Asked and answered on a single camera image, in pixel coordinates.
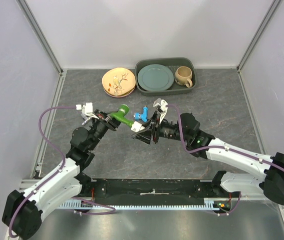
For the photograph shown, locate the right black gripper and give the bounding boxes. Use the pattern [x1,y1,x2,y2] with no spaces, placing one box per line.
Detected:
[131,111,190,146]

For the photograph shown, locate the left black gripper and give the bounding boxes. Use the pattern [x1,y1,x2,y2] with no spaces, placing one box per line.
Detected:
[88,109,128,151]

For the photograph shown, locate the white elbow fitting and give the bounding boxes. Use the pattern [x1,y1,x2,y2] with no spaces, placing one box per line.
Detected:
[131,121,145,133]

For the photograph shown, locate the green water faucet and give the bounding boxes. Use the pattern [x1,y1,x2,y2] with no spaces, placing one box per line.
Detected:
[109,104,134,128]

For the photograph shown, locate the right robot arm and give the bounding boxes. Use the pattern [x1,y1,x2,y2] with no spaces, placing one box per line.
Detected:
[130,112,284,206]

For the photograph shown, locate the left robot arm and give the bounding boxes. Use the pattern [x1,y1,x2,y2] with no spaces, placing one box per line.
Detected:
[2,110,121,240]

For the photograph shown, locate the blue water faucet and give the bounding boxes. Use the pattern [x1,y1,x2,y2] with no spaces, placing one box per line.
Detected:
[133,106,148,123]

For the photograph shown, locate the bird pattern yellow plate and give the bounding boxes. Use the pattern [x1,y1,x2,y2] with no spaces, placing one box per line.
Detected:
[101,67,136,95]

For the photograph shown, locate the grey-green dish tub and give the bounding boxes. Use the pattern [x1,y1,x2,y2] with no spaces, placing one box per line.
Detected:
[135,57,196,97]

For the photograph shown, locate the teal plate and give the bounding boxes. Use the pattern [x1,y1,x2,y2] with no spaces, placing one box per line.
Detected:
[137,64,174,92]

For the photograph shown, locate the beige ceramic mug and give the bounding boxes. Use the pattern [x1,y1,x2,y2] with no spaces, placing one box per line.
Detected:
[174,66,193,88]

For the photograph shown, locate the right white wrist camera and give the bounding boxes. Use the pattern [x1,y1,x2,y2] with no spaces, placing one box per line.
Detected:
[153,98,168,123]

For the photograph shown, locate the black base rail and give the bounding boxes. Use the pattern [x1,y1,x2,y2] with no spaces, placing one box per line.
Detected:
[79,178,239,207]

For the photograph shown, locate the slotted cable duct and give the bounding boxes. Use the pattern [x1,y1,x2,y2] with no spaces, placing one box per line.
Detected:
[58,199,231,212]

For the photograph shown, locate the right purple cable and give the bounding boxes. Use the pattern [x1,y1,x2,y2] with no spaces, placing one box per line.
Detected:
[168,104,284,216]

